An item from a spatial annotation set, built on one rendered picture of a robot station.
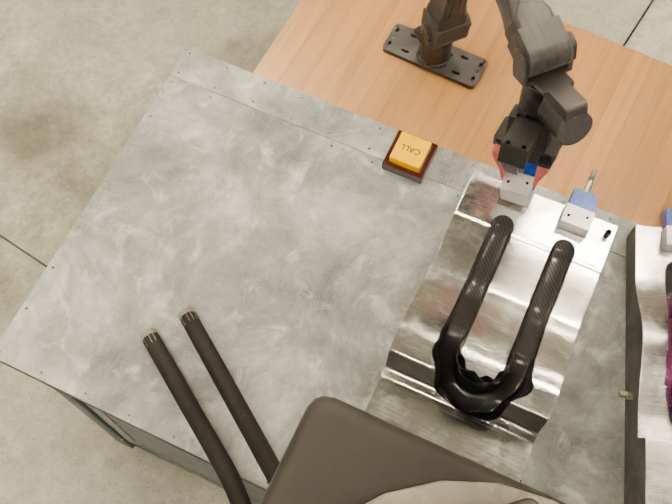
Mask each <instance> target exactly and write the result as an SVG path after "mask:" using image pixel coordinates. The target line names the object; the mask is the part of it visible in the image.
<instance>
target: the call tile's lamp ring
mask: <svg viewBox="0 0 672 504"><path fill-rule="evenodd" d="M402 132H404V131H401V130H399V131H398V133H397V135H396V137H395V139H394V141H393V143H392V145H391V147H390V149H389V151H388V153H387V155H386V157H385V159H384V161H383V164H385V165H388V166H390V167H393V168H395V169H398V170H400V171H403V172H405V173H408V174H410V175H413V176H415V177H418V178H420V179H422V177H423V175H424V173H425V171H426V168H427V166H428V164H429V162H430V160H431V158H432V156H433V154H434V152H435V150H436V148H437V146H438V145H437V144H434V143H432V142H431V143H432V145H431V146H433V148H432V150H431V152H430V154H429V156H428V158H427V160H426V162H425V164H424V166H423V168H422V170H421V172H420V174H417V173H415V172H412V171H410V170H407V169H405V168H402V167H400V166H397V165H395V164H392V163H390V162H388V159H389V157H390V154H391V152H392V150H393V148H394V146H395V144H396V142H397V141H398V139H399V137H400V135H401V133H402Z"/></svg>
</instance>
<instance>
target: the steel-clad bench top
mask: <svg viewBox="0 0 672 504"><path fill-rule="evenodd" d="M398 131H399V130H397V129H394V128H392V127H389V126H386V125H384V124H381V123H379V122H376V121H374V120H371V119H369V118H366V117H364V116H361V115H358V114H356V113H353V112H351V111H348V110H346V109H343V108H341V107H338V106H335V105H333V104H330V103H328V102H325V101H323V100H320V99H318V98H315V97H313V96H310V95H307V94H305V93H302V92H300V91H297V90H295V89H292V88H290V87H287V86H285V85H282V84H279V83H277V82H274V81H272V80H269V79H267V78H264V77H262V76H259V75H256V74H254V73H251V72H249V71H246V70H244V69H241V68H239V67H236V66H234V65H231V64H228V63H226V62H223V61H221V60H218V59H216V58H213V57H211V56H208V55H206V54H203V53H200V52H198V51H195V50H193V49H190V48H187V50H186V51H185V53H184V55H183V56H182V58H181V59H180V61H179V62H178V64H177V65H176V67H175V69H174V70H173V72H172V73H171V75H170V76H169V78H168V79H167V81H166V83H165V84H164V86H163V87H162V89H161V90H160V92H159V93H158V95H157V97H156V98H155V100H154V101H153V103H152V104H151V106H150V107H149V109H148V111H147V112H146V114H145V115H144V117H143V118H142V120H141V121H140V123H139V125H138V126H137V128H136V129H135V131H134V132H133V134H132V135H131V137H130V139H129V140H128V142H127V143H126V145H125V146H124V148H123V149H122V151H121V153H120V154H119V156H118V157H117V159H116V160H115V162H114V163H113V165H112V167H111V168H110V170H109V171H108V173H107V174H106V176H105V177H104V179H103V181H102V182H101V184H100V185H99V187H98V188H97V190H96V191H95V193H94V195H93V196H92V198H91V199H90V201H89V202H88V204H87V205H86V207H85V209H84V210H83V212H82V213H81V215H80V216H79V218H78V219H77V221H76V223H75V224H74V226H73V227H72V229H71V230H70V232H69V233H68V235H67V237H66V238H65V240H64V241H63V243H62V244H61V246H60V247H59V249H58V251H57V252H56V254H55V255H54V257H53V258H52V260H51V261H50V263H49V265H48V266H47V268H46V269H45V271H44V272H43V274H42V275H41V277H40V279H39V280H38V282H37V283H36V285H35V286H34V288H33V289H32V291H31V293H30V294H29V296H28V297H27V299H26V300H25V302H24V303H23V305H22V307H21V308H20V310H19V311H18V313H17V314H16V316H15V317H14V319H13V321H12V322H11V324H10V325H9V327H8V328H7V330H6V331H5V333H4V335H3V336H2V338H1V339H0V361H2V362H4V363H6V364H8V365H10V366H12V367H14V368H16V369H18V370H20V371H22V372H25V373H27V374H29V375H31V376H33V377H35V378H37V379H39V380H41V381H43V382H45V383H47V384H49V385H51V386H53V387H55V388H57V389H60V390H62V391H64V392H66V393H68V394H70V395H72V396H74V397H76V398H78V399H80V400H82V401H84V402H86V403H88V404H90V405H92V406H95V407H97V408H99V409H101V410H103V411H105V412H107V413H109V414H111V415H113V416H115V417H117V418H119V419H121V420H123V421H125V422H127V423H130V424H132V425H134V426H136V427H138V428H140V429H142V430H144V431H146V432H148V433H150V434H152V435H154V436H156V437H158V438H160V439H162V440H165V441H167V442H169V443H171V444H173V445H175V446H177V447H179V448H181V449H183V450H185V451H187V452H189V453H191V454H193V455H195V456H197V457H200V458H202V459H204V460H206V461H208V462H210V461H209V459H208V458H207V456H206V454H205V452H204V451H203V449H202V447H201V445H200V443H199V442H198V440H197V438H196V436H195V435H194V433H193V431H192V429H191V427H190V426H189V424H188V422H187V420H186V419H185V417H184V415H183V413H182V411H181V410H180V408H179V406H178V404H177V403H176V401H175V399H174V397H173V395H172V394H171V392H170V390H169V388H168V387H167V385H166V383H165V381H164V379H163V378H162V376H161V374H160V372H159V371H158V369H157V367H156V365H155V363H154V362H153V360H152V358H151V356H150V355H149V353H148V351H147V349H146V347H145V346H144V344H143V342H142V340H141V338H140V336H141V334H142V332H143V331H145V330H146V329H149V328H155V329H156V331H157V332H158V334H159V335H160V337H161V339H162V341H163V342H164V344H165V346H166V347H167V349H168V351H169V353H170V354H171V356H172V358H173V360H174V361H175V363H176V365H177V366H178V368H179V370H180V372H181V373H182V375H183V377H184V379H185V380H186V382H187V384H188V385H189V387H190V389H191V391H192V392H193V394H194V396H195V398H196V399H197V401H198V403H199V404H200V406H201V408H202V410H203V411H204V413H205V415H206V417H207V418H208V420H209V422H210V424H211V425H212V427H213V429H214V430H215V432H216V434H217V436H218V437H219V439H220V441H221V443H222V444H223V446H224V448H225V449H226V451H227V453H228V455H229V456H230V458H231V460H232V462H233V464H234V465H235V467H236V469H237V471H238V473H239V475H240V477H241V478H243V479H245V480H247V481H249V482H251V483H253V484H255V485H257V486H259V487H261V488H263V489H265V490H267V488H268V486H269V483H268V482H267V480H266V478H265V476H264V474H263V472H262V470H261V469H260V467H259V465H258V463H257V461H256V459H255V458H254V456H253V454H252V452H251V450H250V448H249V447H248V445H247V443H246V441H245V439H244V437H243V435H242V434H241V432H240V430H239V428H238V426H237V424H236V423H235V421H234V419H233V417H232V415H231V413H230V412H229V410H228V408H227V406H226V404H225V402H224V401H223V399H222V397H221V395H220V393H219V391H218V389H217V388H216V386H215V384H214V382H213V380H212V378H211V377H210V375H209V373H208V371H207V369H206V367H205V366H204V364H203V362H202V360H201V358H200V356H199V354H198V353H197V351H196V349H195V347H194V345H193V343H192V342H191V340H190V338H189V336H188V334H187V332H186V331H185V329H184V327H183V325H182V323H181V321H180V319H179V317H178V314H179V312H180V311H181V310H182V309H184V308H186V307H192V308H193V309H194V310H195V312H196V313H197V315H198V317H199V319H200V321H201V322H202V324H203V326H204V328H205V330H206V331H207V333H208V335H209V337H210V338H211V340H212V342H213V344H214V346H215V347H216V349H217V351H218V353H219V355H220V356H221V358H222V360H223V362H224V363H225V365H226V367H227V369H228V371H229V372H230V374H231V376H232V378H233V379H234V381H235V383H236V385H237V387H238V388H239V390H240V392H241V394H242V396H243V397H244V399H245V401H246V403H247V404H248V406H249V408H250V410H251V412H252V413H253V415H254V417H255V419H256V420H257V422H258V424H259V426H260V428H261V429H262V431H263V433H264V435H265V437H266V438H267V440H268V442H269V444H270V445H271V447H272V449H273V451H274V453H275V454H276V456H277V458H278V460H279V462H280V461H281V459H282V457H283V455H284V453H285V451H286V449H287V446H288V444H289V442H290V440H291V438H292V436H293V434H294V432H295V430H296V428H297V426H298V424H299V422H300V420H301V418H302V416H303V414H304V411H305V409H306V408H307V406H308V405H309V404H310V403H311V402H312V401H313V399H316V398H318V397H321V396H328V397H334V398H337V399H339V400H341V401H343V402H345V403H348V404H350V405H352V406H354V407H356V408H359V409H361V410H363V411H365V410H366V408H367V406H368V404H369V401H370V399H371V397H372V395H373V393H374V390H375V388H376V386H377V384H378V382H379V380H380V377H381V375H382V373H383V370H384V368H385V366H386V362H387V357H388V353H389V349H390V347H391V345H392V342H393V340H394V338H395V336H396V333H397V331H398V329H399V327H400V325H401V323H402V321H403V318H404V316H405V313H404V312H401V311H400V310H399V309H400V307H401V305H404V306H407V307H408V306H410V305H411V303H412V301H413V299H414V297H415V295H416V293H417V292H418V290H419V288H420V286H421V284H422V282H423V280H424V278H425V276H426V274H427V272H428V270H429V268H430V266H431V264H432V262H433V259H434V257H435V255H436V253H437V251H438V248H439V246H440V244H441V242H442V240H443V237H444V235H445V233H446V231H447V229H448V226H449V224H450V222H451V220H452V218H453V215H454V213H455V211H456V209H457V206H458V204H459V202H460V200H461V198H462V195H463V193H464V191H465V189H466V187H467V185H468V182H469V180H470V178H471V176H472V174H473V172H474V170H476V171H479V172H481V173H484V174H487V175H489V176H492V177H494V178H497V179H499V180H501V175H500V171H499V169H496V168H493V167H491V166H488V165H486V164H483V163H481V162H478V161H476V160H473V159H471V158H468V157H465V156H463V155H460V154H458V153H455V152H453V151H450V150H448V149H445V148H443V147H440V146H438V149H437V152H436V154H435V156H434V158H433V160H432V162H431V164H430V167H429V169H428V171H427V173H426V175H425V177H424V179H423V181H422V183H421V184H419V183H417V182H414V181H412V180H409V179H407V178H404V177H402V176H399V175H397V174H394V173H392V172H389V171H387V170H384V169H382V162H383V160H384V158H385V156H386V154H387V152H388V150H389V148H390V146H391V144H392V142H393V140H394V138H395V136H396V134H397V132H398ZM468 159H469V160H468ZM467 161H468V162H467ZM465 166H466V167H465ZM464 168H465V169H464ZM463 170H464V171H463ZM462 172H463V173H462ZM461 174H462V175H461ZM460 176H461V177H460ZM458 181H459V182H458ZM457 183H458V184H457ZM456 185H457V186H456ZM455 187H456V188H455ZM593 212H594V213H595V216H594V217H596V218H598V219H601V220H603V221H606V222H608V223H611V224H613V225H616V226H618V228H617V231H616V233H615V236H614V239H613V241H612V244H611V247H610V249H609V252H608V255H607V257H606V260H605V263H604V265H603V268H602V270H601V273H600V275H599V278H598V281H597V283H596V286H595V288H594V291H593V294H592V296H591V299H590V301H589V304H588V307H587V309H586V312H585V314H584V317H583V320H582V322H581V325H580V328H579V330H578V333H577V336H576V339H575V342H574V346H573V349H572V352H571V356H570V359H569V363H568V366H567V370H566V373H565V376H564V380H563V383H562V386H561V389H560V392H559V394H558V397H557V400H556V402H555V405H554V407H553V410H552V412H551V415H550V418H549V420H548V421H547V423H546V424H545V425H544V426H543V428H542V429H541V430H540V432H539V433H538V435H537V438H536V440H535V442H534V445H533V447H532V450H531V453H530V455H529V458H528V461H527V463H526V466H525V468H524V471H523V474H522V476H521V479H520V483H522V484H525V485H527V486H529V487H531V488H533V489H536V490H538V491H540V492H542V493H544V494H546V495H549V496H551V497H553V498H555V499H557V500H560V501H562V502H564V503H566V504H624V458H625V398H621V397H619V391H620V390H623V391H625V353H626V247H627V236H628V235H629V234H630V232H631V231H632V229H633V228H634V227H635V225H639V224H636V223H634V222H631V221H629V220H626V219H623V218H621V217H618V216H616V215H613V214H611V213H608V212H606V211H603V210H601V209H598V208H594V211H593Z"/></svg>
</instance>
